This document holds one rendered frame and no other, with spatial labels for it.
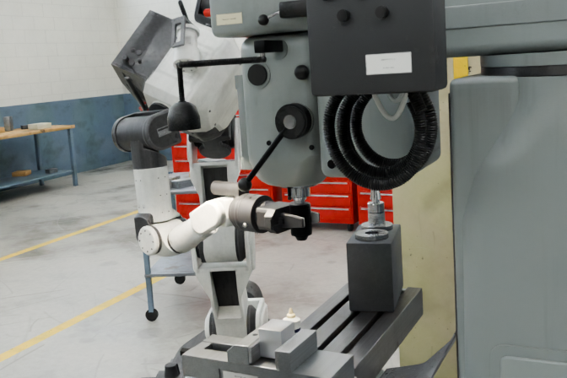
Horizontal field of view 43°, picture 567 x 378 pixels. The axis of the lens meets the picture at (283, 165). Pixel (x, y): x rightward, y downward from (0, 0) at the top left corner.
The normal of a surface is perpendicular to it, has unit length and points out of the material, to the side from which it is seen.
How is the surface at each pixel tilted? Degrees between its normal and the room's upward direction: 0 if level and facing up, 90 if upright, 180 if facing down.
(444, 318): 90
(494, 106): 90
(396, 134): 90
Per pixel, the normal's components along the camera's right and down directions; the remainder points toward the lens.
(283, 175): -0.32, 0.66
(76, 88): 0.90, 0.00
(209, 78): 0.55, 0.00
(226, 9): -0.43, 0.15
